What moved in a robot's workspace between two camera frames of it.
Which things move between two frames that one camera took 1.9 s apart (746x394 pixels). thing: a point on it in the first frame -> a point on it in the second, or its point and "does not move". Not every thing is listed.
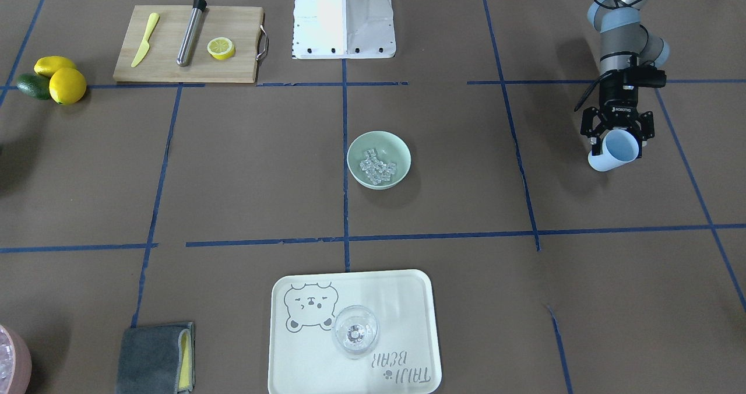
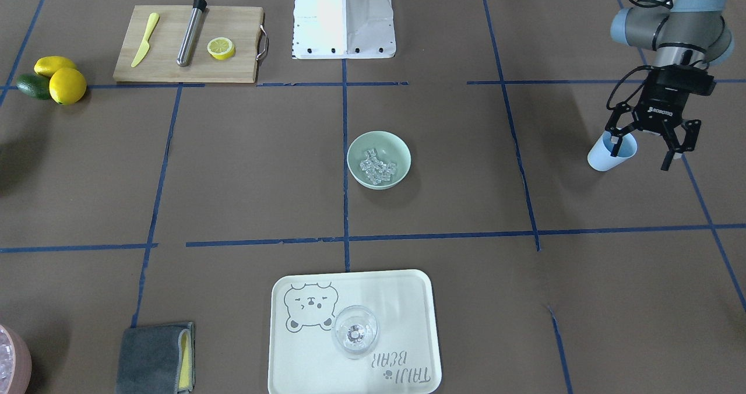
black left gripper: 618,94 -> 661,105
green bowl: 379,159 does not move
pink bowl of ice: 16,365 does not move
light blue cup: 619,146 does not move
